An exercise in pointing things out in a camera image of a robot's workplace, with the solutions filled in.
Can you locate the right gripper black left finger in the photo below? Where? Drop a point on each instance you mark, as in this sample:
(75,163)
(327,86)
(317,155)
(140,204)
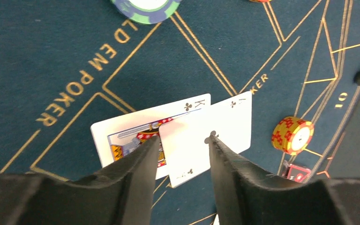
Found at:
(118,194)

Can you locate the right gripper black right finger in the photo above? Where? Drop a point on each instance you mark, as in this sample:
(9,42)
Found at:
(246,194)

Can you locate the king of clubs card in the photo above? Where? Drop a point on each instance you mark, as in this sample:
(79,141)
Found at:
(117,137)

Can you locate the black red all-in triangle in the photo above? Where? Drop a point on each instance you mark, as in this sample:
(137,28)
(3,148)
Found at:
(294,172)

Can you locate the orange poker chip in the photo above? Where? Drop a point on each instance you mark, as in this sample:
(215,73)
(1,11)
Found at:
(260,0)
(291,135)

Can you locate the ace of clubs card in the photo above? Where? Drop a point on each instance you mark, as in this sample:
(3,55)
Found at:
(185,140)

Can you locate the rectangular dark green poker mat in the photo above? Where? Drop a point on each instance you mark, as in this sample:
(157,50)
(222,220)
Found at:
(344,159)

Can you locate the round blue poker mat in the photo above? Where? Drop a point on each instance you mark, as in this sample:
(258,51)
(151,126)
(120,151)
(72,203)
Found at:
(67,64)

